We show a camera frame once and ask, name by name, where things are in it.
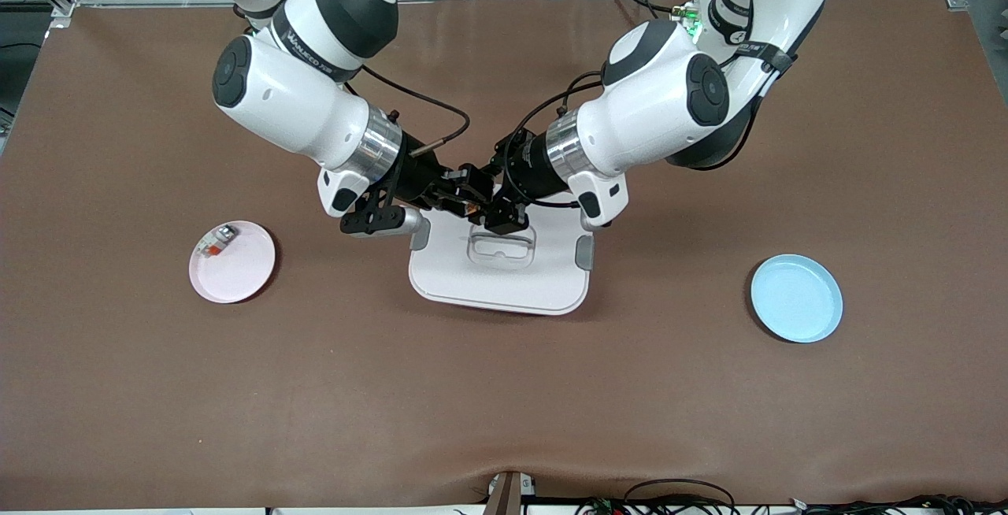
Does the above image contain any white lidded storage box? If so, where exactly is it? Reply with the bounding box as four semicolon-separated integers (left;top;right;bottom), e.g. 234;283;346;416
408;200;595;317

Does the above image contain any pale pink round plate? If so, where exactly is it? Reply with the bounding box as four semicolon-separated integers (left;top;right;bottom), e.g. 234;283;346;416
188;220;277;304

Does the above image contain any light blue round plate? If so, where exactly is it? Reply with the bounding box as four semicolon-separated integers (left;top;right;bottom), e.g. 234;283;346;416
750;254;844;344

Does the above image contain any white switch with orange tab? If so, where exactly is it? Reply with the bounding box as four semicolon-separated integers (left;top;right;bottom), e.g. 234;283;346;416
197;224;239;258

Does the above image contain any brown camera mount post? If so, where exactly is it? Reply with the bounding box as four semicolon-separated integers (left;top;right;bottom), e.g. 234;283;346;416
484;470;538;515

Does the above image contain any black cable loop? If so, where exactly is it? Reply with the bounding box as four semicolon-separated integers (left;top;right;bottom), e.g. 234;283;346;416
624;479;738;515

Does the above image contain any black floor cable bundle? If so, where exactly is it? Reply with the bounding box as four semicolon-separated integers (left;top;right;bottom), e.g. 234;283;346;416
575;495;1008;515

